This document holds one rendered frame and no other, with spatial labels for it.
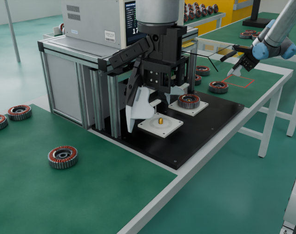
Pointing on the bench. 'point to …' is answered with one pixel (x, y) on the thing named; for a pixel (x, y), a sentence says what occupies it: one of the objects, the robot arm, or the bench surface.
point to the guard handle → (228, 55)
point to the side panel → (65, 89)
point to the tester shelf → (89, 49)
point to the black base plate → (209, 114)
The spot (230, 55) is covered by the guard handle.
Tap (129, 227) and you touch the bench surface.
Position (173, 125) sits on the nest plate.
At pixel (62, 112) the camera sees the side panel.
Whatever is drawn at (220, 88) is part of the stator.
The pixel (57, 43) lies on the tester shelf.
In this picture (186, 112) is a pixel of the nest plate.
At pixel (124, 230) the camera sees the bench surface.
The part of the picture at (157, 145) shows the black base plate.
